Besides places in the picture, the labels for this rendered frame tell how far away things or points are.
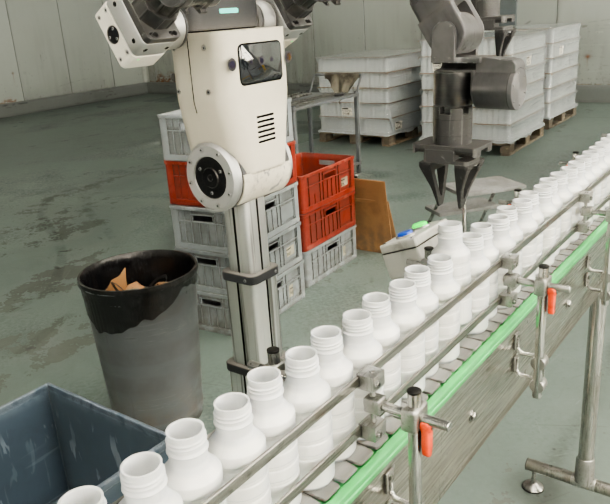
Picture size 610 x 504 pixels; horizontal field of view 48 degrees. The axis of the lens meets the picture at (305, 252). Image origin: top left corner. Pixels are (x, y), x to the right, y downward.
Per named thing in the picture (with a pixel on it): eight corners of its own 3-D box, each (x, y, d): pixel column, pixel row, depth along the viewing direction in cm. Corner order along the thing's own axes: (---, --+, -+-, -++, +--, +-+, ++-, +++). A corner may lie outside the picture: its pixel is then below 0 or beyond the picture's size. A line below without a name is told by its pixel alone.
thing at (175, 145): (230, 164, 315) (225, 116, 308) (160, 160, 335) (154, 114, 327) (296, 140, 365) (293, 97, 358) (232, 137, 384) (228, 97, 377)
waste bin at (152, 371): (156, 460, 254) (130, 300, 234) (80, 425, 280) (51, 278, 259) (237, 403, 289) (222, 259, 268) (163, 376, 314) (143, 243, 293)
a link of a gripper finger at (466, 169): (465, 215, 102) (467, 152, 98) (421, 209, 106) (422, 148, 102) (483, 204, 107) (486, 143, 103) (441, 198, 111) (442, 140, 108)
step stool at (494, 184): (479, 223, 499) (480, 167, 486) (529, 248, 444) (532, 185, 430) (420, 233, 487) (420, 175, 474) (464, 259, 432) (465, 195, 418)
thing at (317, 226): (305, 253, 395) (303, 215, 388) (249, 244, 417) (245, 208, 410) (357, 223, 443) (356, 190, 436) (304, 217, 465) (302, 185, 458)
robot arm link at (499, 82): (458, 19, 102) (431, 21, 95) (537, 17, 95) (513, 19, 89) (455, 102, 106) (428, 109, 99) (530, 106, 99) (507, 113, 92)
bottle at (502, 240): (501, 313, 122) (504, 223, 117) (472, 304, 126) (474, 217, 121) (519, 302, 126) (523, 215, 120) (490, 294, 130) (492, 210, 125)
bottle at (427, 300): (407, 358, 108) (405, 259, 103) (444, 365, 106) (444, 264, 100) (392, 376, 104) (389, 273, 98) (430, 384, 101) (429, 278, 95)
